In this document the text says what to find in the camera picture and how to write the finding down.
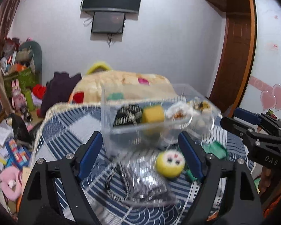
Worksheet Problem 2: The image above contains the green knitted cloth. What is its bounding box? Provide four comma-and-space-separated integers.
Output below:
186, 140, 228, 183

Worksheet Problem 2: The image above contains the yellow white felt ball face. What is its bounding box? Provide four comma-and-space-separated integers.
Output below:
155, 150, 185, 179

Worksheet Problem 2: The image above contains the floral silk scarf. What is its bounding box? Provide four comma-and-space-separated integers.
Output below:
187, 100, 212, 115

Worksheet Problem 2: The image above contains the yellow sponge block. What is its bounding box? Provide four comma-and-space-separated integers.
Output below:
141, 105, 165, 123

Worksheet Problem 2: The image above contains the black white checkered pouch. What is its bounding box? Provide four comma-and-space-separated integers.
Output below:
113, 105, 143, 127

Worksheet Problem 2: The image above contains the right hand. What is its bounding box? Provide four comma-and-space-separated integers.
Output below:
258, 166, 275, 195

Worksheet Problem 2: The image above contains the white wardrobe with hearts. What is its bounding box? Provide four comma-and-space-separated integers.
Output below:
240, 0, 281, 120

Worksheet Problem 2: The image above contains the blue white patterned bedspread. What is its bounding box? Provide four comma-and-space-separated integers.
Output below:
30, 103, 251, 225

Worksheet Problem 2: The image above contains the clear plastic storage box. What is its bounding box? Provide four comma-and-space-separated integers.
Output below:
101, 83, 221, 157

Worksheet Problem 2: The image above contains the dark purple garment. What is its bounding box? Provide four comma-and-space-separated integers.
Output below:
39, 72, 82, 117

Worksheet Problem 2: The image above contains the beige plush blanket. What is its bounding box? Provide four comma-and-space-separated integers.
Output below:
68, 70, 176, 104

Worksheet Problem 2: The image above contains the pink plush slipper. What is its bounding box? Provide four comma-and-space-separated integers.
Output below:
0, 166, 22, 202

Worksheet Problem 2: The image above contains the pink rabbit doll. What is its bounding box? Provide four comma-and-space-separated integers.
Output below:
11, 79, 28, 113

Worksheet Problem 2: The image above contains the yellow plush hoop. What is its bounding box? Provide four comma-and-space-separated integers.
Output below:
86, 61, 112, 75

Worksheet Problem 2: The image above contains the green storage box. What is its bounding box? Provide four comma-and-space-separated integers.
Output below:
3, 67, 39, 98

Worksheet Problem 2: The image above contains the grey green dinosaur plush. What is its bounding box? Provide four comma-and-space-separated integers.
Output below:
16, 41, 43, 74

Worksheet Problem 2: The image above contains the small black wall monitor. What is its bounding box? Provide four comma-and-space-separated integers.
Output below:
91, 11, 126, 34

